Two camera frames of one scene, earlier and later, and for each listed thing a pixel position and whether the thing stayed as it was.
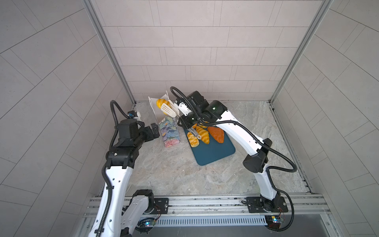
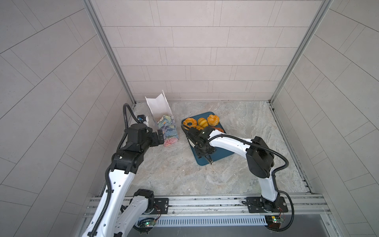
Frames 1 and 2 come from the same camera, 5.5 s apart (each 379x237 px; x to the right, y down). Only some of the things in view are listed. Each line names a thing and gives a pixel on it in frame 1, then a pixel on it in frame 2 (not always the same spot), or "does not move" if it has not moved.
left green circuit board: [146, 222] does not move
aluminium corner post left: [89, 4] does not move
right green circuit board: [273, 221] does not move
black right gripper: [185, 123] → [208, 152]
